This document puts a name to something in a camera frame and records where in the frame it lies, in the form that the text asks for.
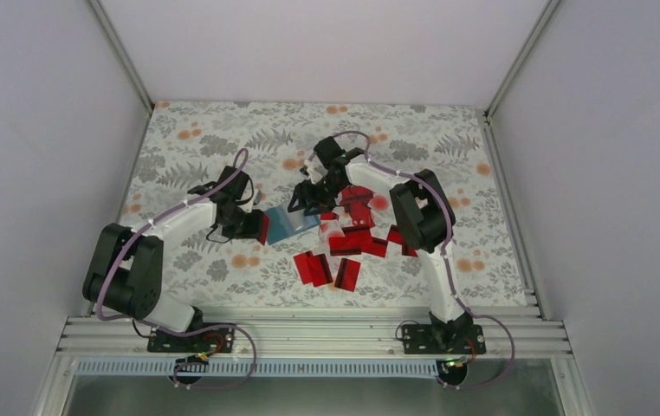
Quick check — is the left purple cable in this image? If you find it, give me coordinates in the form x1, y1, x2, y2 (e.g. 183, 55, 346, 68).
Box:
94, 147, 257, 392

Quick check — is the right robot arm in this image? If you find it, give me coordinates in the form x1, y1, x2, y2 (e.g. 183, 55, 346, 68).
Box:
288, 136, 472, 353

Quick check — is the red card centre pile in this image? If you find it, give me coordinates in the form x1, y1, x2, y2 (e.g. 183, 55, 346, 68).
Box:
344, 202, 375, 228

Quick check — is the red card front middle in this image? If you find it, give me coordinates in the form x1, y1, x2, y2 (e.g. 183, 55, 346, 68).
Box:
334, 258, 361, 292

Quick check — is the floral table mat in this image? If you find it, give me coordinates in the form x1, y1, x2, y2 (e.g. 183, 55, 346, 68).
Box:
122, 101, 527, 308

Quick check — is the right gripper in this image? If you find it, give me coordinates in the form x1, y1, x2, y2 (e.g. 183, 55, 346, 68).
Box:
288, 173, 347, 216

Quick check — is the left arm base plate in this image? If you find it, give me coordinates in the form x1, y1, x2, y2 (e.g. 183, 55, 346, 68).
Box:
147, 327, 236, 354

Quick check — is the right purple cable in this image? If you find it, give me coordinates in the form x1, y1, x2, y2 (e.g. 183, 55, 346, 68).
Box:
307, 130, 518, 393

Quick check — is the purple cable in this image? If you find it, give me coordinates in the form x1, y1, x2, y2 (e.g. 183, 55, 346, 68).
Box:
307, 130, 518, 393
94, 147, 257, 392

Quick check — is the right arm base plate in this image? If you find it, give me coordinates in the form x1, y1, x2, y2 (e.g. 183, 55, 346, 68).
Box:
396, 323, 487, 355

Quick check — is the aluminium rail frame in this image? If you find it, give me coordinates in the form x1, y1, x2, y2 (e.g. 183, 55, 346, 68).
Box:
56, 307, 573, 359

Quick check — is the perforated cable tray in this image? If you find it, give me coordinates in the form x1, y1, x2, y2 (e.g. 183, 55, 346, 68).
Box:
73, 357, 438, 379

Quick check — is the red card front left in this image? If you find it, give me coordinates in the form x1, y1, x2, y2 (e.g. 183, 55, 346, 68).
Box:
293, 251, 333, 287

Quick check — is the red card right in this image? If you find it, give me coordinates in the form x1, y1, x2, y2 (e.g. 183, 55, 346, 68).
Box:
386, 224, 417, 257

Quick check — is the white card red dot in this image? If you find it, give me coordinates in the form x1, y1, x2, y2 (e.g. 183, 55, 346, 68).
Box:
368, 193, 390, 211

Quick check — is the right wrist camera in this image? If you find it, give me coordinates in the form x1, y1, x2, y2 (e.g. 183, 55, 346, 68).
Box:
300, 154, 323, 182

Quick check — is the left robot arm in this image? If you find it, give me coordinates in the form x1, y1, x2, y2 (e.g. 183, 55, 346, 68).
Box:
82, 166, 269, 351

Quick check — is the red card with stripe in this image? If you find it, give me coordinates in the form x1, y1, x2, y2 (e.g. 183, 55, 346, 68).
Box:
257, 213, 270, 245

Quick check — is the teal leather card holder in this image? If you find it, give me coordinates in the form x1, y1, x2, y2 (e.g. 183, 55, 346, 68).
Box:
266, 205, 320, 244

